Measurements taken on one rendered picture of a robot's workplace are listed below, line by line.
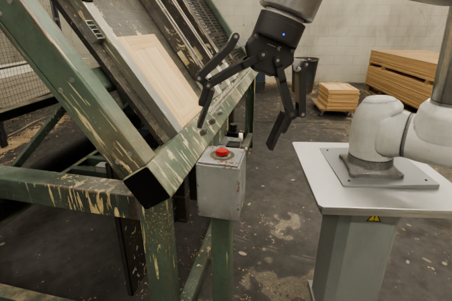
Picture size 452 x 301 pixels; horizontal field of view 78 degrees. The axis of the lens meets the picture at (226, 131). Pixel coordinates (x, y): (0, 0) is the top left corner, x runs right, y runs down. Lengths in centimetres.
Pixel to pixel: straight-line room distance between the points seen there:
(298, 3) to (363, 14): 642
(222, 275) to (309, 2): 83
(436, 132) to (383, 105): 17
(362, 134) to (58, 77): 96
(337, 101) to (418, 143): 323
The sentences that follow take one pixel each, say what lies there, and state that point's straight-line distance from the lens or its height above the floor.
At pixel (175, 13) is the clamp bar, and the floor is 132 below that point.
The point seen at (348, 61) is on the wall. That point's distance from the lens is 685.
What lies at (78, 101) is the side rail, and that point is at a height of 108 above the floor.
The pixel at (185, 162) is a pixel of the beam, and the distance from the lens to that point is 95.
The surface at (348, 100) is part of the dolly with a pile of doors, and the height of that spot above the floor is 26.
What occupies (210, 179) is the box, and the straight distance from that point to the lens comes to 76.
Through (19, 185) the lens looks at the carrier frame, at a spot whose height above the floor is 77.
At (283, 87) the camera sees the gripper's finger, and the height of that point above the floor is 117.
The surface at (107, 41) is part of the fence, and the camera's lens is 106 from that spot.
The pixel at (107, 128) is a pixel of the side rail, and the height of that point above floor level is 100.
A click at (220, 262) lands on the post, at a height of 57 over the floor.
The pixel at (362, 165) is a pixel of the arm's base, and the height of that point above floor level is 79.
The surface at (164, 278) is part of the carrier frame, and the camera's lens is 107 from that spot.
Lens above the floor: 127
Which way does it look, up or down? 21 degrees down
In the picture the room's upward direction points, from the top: straight up
